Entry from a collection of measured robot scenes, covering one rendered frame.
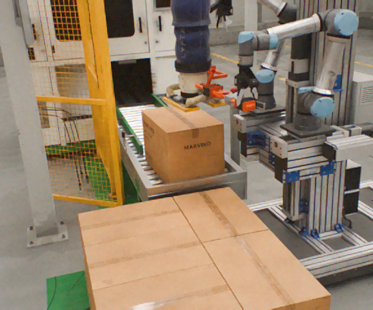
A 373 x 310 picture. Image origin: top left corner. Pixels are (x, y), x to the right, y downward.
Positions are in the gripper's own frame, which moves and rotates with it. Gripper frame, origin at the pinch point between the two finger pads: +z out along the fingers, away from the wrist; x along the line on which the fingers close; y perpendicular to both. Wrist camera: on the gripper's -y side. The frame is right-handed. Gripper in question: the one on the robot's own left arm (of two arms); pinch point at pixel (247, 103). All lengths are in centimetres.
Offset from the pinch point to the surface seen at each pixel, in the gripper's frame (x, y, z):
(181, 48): 10, 57, -22
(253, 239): 6, -16, 71
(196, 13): 3, 49, -41
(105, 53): 32, 138, -9
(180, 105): 14, 53, 11
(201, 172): -3, 61, 62
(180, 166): 11, 63, 55
